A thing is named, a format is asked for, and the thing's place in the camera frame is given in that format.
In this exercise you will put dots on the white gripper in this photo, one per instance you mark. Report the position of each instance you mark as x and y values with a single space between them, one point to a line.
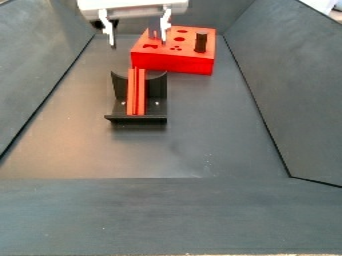
122 9

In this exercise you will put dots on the red star profile bar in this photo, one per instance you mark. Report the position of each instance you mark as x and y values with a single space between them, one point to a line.
137 92

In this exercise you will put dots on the black curved fixture stand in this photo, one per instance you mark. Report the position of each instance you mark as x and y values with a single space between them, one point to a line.
155 99

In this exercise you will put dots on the red block with shaped holes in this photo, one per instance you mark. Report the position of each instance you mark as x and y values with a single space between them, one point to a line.
175 56

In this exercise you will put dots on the black cylinder peg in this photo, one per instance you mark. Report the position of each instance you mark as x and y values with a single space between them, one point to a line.
201 42

